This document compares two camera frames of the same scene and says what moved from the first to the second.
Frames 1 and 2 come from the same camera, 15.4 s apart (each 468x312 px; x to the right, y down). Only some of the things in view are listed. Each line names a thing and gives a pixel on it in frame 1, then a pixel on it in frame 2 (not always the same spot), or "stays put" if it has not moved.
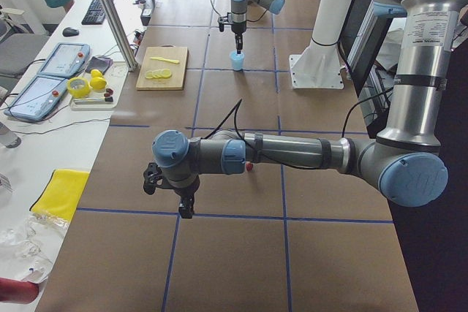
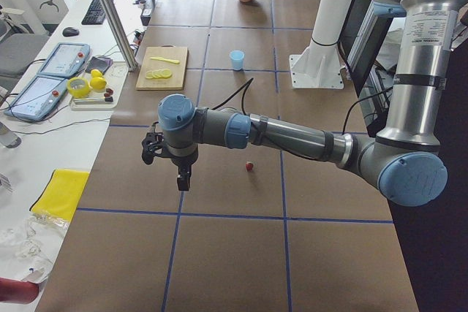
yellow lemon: [97, 81] stays put
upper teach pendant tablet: [66, 60] stays put
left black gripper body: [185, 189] -> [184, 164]
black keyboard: [96, 14] stays put
